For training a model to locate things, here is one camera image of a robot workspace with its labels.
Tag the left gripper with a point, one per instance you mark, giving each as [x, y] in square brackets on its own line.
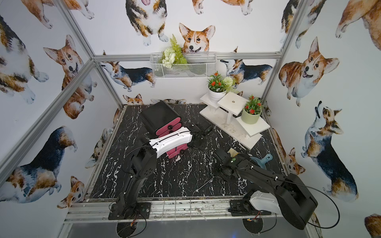
[201, 133]

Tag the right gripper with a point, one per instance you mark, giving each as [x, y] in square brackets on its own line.
[215, 167]

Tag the pink drawer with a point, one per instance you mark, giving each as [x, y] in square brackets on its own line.
[168, 129]
[176, 151]
[173, 122]

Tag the pink top drawer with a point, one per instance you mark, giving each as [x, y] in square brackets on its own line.
[173, 122]

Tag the pink bottom drawer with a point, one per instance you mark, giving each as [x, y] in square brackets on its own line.
[176, 151]

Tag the dark blue pencil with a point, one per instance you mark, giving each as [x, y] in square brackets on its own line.
[206, 183]

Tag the black drawer cabinet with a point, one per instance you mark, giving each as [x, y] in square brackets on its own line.
[156, 116]

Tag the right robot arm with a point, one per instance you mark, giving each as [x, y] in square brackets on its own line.
[285, 195]

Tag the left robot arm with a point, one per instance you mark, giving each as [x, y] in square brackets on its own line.
[141, 163]

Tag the white tiered display stand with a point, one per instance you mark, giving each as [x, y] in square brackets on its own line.
[225, 114]

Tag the white pot red flowers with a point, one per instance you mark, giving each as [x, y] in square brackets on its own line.
[219, 86]

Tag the green pot red flowers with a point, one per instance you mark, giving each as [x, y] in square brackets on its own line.
[252, 110]

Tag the green fern white flowers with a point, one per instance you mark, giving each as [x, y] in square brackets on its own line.
[172, 55]

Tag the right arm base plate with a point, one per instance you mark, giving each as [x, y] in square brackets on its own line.
[244, 208]

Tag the white wire wall basket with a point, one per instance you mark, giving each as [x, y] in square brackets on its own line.
[195, 65]

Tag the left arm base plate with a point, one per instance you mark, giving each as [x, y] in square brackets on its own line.
[119, 212]

